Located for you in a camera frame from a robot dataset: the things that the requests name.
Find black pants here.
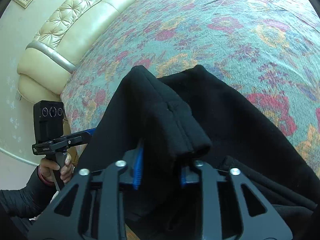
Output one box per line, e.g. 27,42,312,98
78,65,319,239

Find left black sleeved forearm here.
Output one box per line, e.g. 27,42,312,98
1,166,56,218

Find left hand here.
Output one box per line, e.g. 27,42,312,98
38,153,74,184

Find cream tufted leather headboard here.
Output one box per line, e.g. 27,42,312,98
17,0,136,103

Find floral bedspread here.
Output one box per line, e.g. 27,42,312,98
61,0,319,173

